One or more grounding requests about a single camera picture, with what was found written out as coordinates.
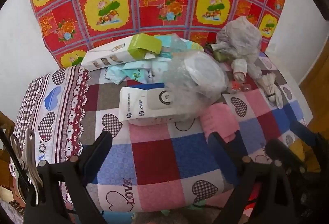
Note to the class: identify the silver metal clip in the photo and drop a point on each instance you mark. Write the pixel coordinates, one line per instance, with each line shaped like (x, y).
(25, 152)

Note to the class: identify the clear plastic bag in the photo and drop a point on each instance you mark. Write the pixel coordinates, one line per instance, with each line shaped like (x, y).
(195, 77)

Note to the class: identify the pink folded cloth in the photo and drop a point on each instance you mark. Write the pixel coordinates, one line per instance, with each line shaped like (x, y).
(218, 118)

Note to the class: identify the pale teal plastic package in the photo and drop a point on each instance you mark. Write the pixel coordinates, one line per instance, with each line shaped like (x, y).
(128, 70)

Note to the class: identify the white paper wad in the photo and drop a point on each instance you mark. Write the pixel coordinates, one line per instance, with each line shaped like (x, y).
(239, 67)

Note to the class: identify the white green cardboard box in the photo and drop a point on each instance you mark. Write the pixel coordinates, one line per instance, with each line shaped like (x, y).
(108, 56)

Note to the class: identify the white crumpled plastic bag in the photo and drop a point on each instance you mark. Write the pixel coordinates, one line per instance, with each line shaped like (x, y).
(239, 36)

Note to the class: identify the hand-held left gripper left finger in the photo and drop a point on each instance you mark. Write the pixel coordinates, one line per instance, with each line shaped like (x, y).
(99, 147)

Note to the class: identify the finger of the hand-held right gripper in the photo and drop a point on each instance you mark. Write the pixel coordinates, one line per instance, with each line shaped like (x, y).
(282, 154)
(307, 138)

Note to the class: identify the white disposable bowl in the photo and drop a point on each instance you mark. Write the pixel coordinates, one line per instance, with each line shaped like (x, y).
(205, 72)

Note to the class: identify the checkered heart bedsheet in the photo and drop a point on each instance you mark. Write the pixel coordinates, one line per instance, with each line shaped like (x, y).
(154, 157)

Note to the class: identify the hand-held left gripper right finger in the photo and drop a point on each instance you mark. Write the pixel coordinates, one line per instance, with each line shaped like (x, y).
(221, 154)

